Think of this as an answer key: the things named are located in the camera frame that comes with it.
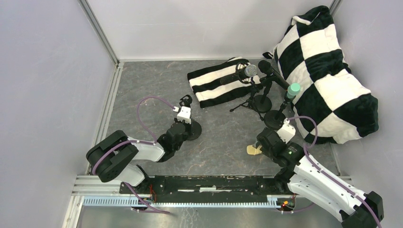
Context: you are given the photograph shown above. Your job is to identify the round base mic stand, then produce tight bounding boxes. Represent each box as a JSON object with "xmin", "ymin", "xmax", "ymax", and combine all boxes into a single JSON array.
[
  {"xmin": 179, "ymin": 95, "xmax": 202, "ymax": 141},
  {"xmin": 264, "ymin": 95, "xmax": 295, "ymax": 131},
  {"xmin": 254, "ymin": 79, "xmax": 272, "ymax": 114}
]

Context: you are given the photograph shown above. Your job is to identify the cream beige microphone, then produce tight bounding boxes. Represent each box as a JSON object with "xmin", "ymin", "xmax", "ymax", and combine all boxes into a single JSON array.
[{"xmin": 246, "ymin": 144, "xmax": 262, "ymax": 155}]

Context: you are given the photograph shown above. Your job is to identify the black glitter microphone silver head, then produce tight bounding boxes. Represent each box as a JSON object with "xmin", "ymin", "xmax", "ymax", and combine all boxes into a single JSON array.
[{"xmin": 220, "ymin": 64, "xmax": 258, "ymax": 85}]

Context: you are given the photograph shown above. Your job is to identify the black microphone orange end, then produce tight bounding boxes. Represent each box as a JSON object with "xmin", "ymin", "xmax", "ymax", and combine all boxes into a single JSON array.
[{"xmin": 258, "ymin": 60, "xmax": 289, "ymax": 91}]

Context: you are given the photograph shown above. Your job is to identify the teal green microphone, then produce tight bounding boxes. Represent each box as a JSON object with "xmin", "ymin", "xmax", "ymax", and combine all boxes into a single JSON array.
[{"xmin": 286, "ymin": 83, "xmax": 301, "ymax": 99}]

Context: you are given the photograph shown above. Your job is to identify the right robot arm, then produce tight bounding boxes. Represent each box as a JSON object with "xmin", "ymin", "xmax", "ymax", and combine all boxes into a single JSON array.
[{"xmin": 257, "ymin": 128, "xmax": 384, "ymax": 228}]

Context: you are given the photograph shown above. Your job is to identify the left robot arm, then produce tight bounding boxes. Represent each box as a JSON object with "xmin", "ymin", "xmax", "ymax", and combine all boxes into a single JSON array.
[{"xmin": 86, "ymin": 120, "xmax": 202, "ymax": 187}]

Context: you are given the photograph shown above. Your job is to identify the black white checkered pillow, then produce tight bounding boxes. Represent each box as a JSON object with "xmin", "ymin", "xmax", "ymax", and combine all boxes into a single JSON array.
[{"xmin": 263, "ymin": 6, "xmax": 379, "ymax": 144}]

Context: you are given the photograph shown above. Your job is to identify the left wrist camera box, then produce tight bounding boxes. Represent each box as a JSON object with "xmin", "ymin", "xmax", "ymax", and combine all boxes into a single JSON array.
[{"xmin": 173, "ymin": 106, "xmax": 192, "ymax": 124}]

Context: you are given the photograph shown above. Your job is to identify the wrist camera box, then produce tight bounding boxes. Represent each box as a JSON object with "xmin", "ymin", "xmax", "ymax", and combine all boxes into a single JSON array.
[
  {"xmin": 173, "ymin": 106, "xmax": 192, "ymax": 124},
  {"xmin": 277, "ymin": 119, "xmax": 296, "ymax": 144}
]

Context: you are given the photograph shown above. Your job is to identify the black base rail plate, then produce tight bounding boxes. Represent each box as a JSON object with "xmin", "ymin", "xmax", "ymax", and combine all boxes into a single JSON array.
[{"xmin": 133, "ymin": 176, "xmax": 293, "ymax": 203}]

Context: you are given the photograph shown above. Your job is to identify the tripod shock mount mic stand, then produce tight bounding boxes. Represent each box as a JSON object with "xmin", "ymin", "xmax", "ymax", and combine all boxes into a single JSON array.
[{"xmin": 230, "ymin": 61, "xmax": 264, "ymax": 121}]

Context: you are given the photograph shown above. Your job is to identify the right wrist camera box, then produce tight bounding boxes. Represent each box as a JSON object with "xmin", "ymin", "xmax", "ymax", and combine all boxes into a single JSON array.
[{"xmin": 277, "ymin": 119, "xmax": 296, "ymax": 144}]

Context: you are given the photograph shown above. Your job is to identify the aluminium corner frame post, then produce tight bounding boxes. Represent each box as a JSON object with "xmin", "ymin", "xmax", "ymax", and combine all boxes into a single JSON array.
[{"xmin": 78, "ymin": 0, "xmax": 120, "ymax": 65}]

